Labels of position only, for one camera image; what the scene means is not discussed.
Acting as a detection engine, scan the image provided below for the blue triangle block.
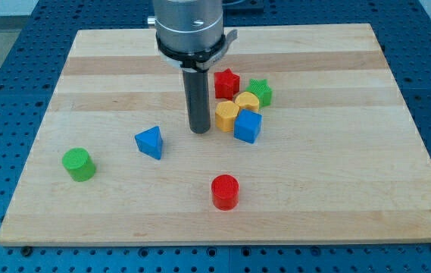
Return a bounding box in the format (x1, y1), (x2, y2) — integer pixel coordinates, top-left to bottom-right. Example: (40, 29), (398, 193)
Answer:
(134, 126), (163, 160)

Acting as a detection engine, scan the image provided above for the black clamp ring mount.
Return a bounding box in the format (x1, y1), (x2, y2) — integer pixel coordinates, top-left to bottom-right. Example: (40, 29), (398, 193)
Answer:
(156, 29), (238, 73)

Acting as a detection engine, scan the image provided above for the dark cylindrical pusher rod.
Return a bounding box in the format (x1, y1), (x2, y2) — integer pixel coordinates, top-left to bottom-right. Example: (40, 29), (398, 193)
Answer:
(183, 71), (211, 134)

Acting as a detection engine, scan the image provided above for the blue cube block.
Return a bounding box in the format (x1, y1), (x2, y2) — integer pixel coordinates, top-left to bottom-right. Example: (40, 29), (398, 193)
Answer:
(233, 109), (262, 143)

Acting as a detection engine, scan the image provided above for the yellow heart block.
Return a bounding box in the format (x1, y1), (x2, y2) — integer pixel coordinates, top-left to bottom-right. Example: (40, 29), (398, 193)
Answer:
(234, 92), (260, 112)

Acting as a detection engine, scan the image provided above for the red star block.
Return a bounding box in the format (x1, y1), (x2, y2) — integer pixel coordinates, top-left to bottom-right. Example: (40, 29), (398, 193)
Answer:
(214, 68), (240, 100)

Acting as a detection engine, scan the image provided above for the yellow hexagon block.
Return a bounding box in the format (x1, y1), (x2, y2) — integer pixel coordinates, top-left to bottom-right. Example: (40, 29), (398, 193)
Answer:
(215, 101), (240, 132)

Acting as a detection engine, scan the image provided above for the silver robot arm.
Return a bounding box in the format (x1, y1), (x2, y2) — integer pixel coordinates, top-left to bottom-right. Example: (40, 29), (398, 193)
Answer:
(152, 0), (238, 134)

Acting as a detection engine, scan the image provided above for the green star block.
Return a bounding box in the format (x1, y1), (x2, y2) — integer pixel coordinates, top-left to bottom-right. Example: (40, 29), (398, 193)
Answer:
(245, 78), (273, 107)

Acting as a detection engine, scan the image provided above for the wooden board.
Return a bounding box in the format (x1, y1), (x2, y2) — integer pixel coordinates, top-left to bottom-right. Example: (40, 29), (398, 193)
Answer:
(0, 24), (431, 246)

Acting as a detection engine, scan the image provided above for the red cylinder block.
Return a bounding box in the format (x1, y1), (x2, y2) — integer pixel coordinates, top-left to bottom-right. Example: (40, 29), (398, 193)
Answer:
(211, 174), (239, 211)

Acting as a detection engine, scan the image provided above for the green cylinder block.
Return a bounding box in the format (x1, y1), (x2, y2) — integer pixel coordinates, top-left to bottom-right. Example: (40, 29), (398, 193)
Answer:
(61, 147), (96, 182)

